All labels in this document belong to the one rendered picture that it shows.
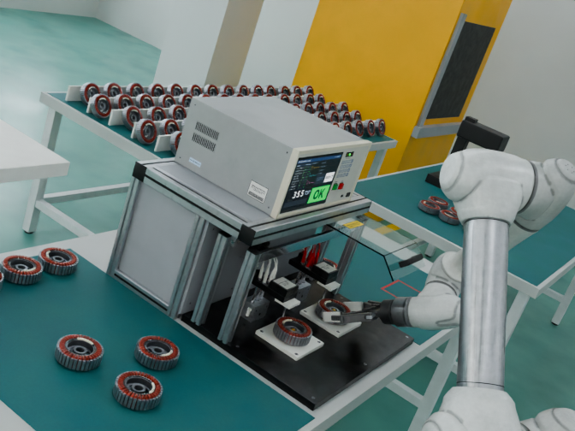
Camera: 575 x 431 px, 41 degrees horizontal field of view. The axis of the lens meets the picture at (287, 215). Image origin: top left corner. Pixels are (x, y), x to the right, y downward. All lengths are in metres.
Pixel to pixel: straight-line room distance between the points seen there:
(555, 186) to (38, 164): 1.17
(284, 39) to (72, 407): 6.99
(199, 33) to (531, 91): 3.07
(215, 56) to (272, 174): 4.04
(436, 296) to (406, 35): 3.72
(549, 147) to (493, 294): 5.67
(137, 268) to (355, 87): 3.91
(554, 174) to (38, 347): 1.29
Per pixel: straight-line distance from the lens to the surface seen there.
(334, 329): 2.40
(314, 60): 6.15
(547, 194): 1.88
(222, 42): 6.11
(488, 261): 1.76
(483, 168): 1.79
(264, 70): 8.63
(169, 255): 2.21
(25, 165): 1.77
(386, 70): 5.86
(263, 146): 2.12
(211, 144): 2.22
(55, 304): 2.17
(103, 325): 2.12
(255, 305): 2.27
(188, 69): 6.23
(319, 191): 2.27
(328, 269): 2.43
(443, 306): 2.26
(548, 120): 7.37
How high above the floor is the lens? 1.86
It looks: 20 degrees down
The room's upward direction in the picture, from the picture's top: 19 degrees clockwise
